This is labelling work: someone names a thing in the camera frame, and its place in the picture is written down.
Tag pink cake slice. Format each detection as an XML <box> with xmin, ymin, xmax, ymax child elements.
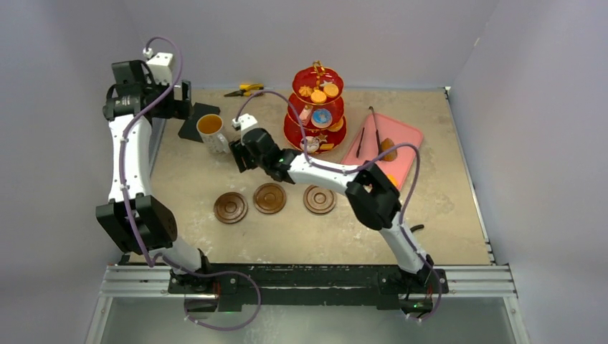
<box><xmin>298</xmin><ymin>105</ymin><xmax>314</xmax><ymax>125</ymax></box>

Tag blue frosted donut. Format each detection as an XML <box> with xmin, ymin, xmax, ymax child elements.
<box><xmin>310</xmin><ymin>108</ymin><xmax>333</xmax><ymax>129</ymax></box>

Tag orange flower cookie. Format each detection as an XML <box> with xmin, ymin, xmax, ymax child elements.
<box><xmin>298</xmin><ymin>85</ymin><xmax>313</xmax><ymax>97</ymax></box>

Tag round orange cookie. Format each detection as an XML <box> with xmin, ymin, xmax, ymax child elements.
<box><xmin>310</xmin><ymin>89</ymin><xmax>327</xmax><ymax>104</ymax></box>

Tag yellow frosted donut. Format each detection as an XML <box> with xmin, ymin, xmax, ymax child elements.
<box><xmin>328</xmin><ymin>117</ymin><xmax>344</xmax><ymax>133</ymax></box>

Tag red three-tier cake stand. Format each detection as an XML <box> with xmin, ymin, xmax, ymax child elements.
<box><xmin>283</xmin><ymin>61</ymin><xmax>347</xmax><ymax>154</ymax></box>

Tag round cracker cookie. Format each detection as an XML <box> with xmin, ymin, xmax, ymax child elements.
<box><xmin>322</xmin><ymin>84</ymin><xmax>340</xmax><ymax>98</ymax></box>

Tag white star cookie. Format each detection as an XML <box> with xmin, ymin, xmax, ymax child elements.
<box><xmin>319</xmin><ymin>80</ymin><xmax>333</xmax><ymax>88</ymax></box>

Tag metal tongs black tips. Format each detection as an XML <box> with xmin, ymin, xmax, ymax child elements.
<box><xmin>355</xmin><ymin>105</ymin><xmax>386</xmax><ymax>160</ymax></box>

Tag pink serving tray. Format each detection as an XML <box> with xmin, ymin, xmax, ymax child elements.
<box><xmin>341</xmin><ymin>113</ymin><xmax>423</xmax><ymax>189</ymax></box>

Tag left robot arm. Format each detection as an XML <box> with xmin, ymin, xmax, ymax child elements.
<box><xmin>95</xmin><ymin>53</ymin><xmax>214</xmax><ymax>293</ymax></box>

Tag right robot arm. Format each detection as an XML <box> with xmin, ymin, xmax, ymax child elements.
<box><xmin>231</xmin><ymin>125</ymin><xmax>433</xmax><ymax>292</ymax></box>

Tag white mug with tea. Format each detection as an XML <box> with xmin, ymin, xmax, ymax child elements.
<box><xmin>196</xmin><ymin>114</ymin><xmax>230</xmax><ymax>154</ymax></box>

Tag black square mat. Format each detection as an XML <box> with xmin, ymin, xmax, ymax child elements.
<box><xmin>178</xmin><ymin>115</ymin><xmax>202</xmax><ymax>143</ymax></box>

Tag yellow black pliers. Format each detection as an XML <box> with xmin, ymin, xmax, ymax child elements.
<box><xmin>224</xmin><ymin>84</ymin><xmax>265</xmax><ymax>97</ymax></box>

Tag brown croissant pastry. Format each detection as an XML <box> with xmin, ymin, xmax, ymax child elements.
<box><xmin>381</xmin><ymin>138</ymin><xmax>398</xmax><ymax>162</ymax></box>

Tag orange fish cookie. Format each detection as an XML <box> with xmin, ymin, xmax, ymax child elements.
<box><xmin>387</xmin><ymin>174</ymin><xmax>399</xmax><ymax>187</ymax></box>

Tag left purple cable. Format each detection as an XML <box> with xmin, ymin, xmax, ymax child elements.
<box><xmin>118</xmin><ymin>36</ymin><xmax>262</xmax><ymax>333</ymax></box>

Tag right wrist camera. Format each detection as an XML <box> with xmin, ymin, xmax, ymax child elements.
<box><xmin>232</xmin><ymin>113</ymin><xmax>259</xmax><ymax>138</ymax></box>

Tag black base frame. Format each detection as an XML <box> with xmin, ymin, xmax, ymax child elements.
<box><xmin>168</xmin><ymin>263</ymin><xmax>449</xmax><ymax>313</ymax></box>

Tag black handled pliers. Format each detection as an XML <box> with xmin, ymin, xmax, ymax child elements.
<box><xmin>409</xmin><ymin>224</ymin><xmax>424</xmax><ymax>232</ymax></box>

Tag aluminium rail frame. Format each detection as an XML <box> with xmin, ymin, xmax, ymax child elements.
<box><xmin>97</xmin><ymin>85</ymin><xmax>518</xmax><ymax>300</ymax></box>

